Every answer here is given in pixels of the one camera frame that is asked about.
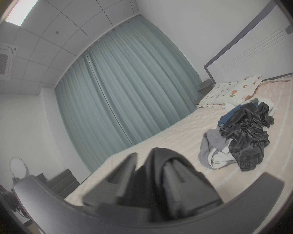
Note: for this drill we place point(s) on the blue-green curtain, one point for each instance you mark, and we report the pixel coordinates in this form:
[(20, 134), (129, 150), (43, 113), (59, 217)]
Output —
[(141, 82), (88, 121)]

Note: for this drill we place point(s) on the pile of clothes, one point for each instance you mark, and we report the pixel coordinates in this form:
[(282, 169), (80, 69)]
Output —
[(246, 140)]

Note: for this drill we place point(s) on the ceiling air conditioner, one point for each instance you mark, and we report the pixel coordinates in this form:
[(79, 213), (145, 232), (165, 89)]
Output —
[(3, 58)]

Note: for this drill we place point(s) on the round white fan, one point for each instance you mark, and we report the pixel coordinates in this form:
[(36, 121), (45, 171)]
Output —
[(18, 167)]

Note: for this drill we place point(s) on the black sleeveless top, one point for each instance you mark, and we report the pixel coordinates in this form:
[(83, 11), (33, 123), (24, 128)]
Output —
[(149, 181)]

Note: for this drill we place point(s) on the dark grey stepped cabinet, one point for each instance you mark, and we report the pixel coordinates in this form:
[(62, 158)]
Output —
[(63, 181)]

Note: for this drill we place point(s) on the ceiling light panel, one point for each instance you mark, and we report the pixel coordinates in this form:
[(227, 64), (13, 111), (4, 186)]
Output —
[(23, 8)]

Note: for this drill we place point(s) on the bed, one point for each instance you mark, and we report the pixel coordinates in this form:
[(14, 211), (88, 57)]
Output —
[(161, 135)]

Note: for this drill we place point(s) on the white printed pillow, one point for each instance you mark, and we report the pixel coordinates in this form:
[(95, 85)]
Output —
[(224, 91)]

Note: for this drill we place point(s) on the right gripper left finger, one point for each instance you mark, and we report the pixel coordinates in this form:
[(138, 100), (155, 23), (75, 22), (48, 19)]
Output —
[(117, 186)]

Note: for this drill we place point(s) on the grey bedside table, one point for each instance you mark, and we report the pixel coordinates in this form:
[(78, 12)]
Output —
[(205, 85)]

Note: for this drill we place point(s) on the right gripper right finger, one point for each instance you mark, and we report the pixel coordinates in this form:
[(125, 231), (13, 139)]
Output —
[(175, 194)]

